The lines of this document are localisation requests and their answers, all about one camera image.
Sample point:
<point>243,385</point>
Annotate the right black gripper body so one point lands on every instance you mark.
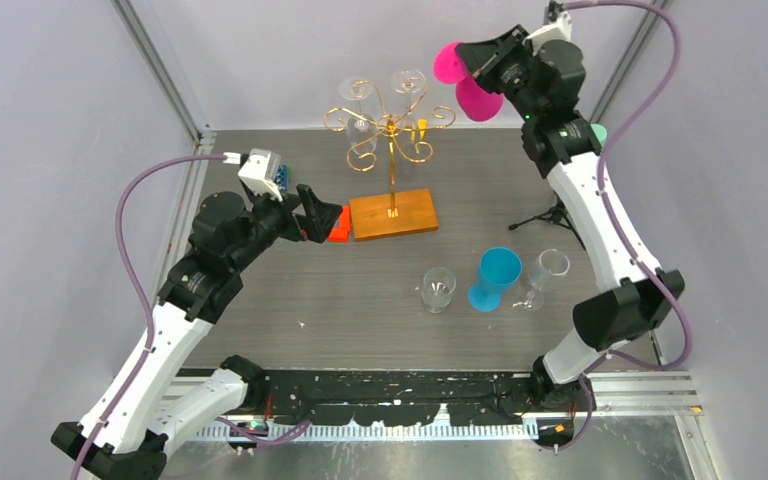
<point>508,75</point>

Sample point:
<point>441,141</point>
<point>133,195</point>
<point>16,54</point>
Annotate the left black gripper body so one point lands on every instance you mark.
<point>272,219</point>

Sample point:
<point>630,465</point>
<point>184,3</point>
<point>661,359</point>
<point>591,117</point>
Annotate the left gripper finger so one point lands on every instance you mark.
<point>309,201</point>
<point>321,218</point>

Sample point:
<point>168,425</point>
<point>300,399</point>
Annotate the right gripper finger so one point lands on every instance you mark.
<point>483,59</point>
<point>515,40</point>

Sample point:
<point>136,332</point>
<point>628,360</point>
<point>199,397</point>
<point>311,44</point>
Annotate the pink wine glass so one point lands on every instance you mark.
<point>477,104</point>

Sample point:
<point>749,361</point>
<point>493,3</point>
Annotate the clear textured wine glass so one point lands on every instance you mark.
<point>438,287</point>

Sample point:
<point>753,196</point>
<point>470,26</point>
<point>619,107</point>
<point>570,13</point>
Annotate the blue wine glass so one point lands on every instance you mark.
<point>498,270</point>

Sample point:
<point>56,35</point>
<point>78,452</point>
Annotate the clear stemmed wine glass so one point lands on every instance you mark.
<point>548,271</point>

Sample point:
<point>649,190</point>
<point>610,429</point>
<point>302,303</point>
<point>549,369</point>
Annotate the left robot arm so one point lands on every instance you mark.
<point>128,434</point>

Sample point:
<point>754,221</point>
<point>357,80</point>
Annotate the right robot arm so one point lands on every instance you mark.
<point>541,74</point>

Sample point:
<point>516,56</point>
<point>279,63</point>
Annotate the wooden rack base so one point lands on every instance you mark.
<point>386,215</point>

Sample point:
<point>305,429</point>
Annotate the orange L-shaped block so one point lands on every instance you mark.
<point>340,233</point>

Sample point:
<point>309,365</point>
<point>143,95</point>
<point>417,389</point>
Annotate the blue patterned small box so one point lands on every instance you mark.
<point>282,177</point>

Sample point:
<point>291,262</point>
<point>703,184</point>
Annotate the mint green microphone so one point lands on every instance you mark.
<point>600,132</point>

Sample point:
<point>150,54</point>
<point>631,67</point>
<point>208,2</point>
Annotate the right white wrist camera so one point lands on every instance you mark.
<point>557,26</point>

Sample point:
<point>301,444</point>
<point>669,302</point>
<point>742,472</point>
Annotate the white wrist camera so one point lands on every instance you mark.
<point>557,26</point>
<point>257,171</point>

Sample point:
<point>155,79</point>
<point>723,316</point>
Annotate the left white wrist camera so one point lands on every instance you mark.
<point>257,171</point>

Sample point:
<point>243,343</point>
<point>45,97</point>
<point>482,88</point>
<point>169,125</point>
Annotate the gold wire glass rack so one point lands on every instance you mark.
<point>389,127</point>

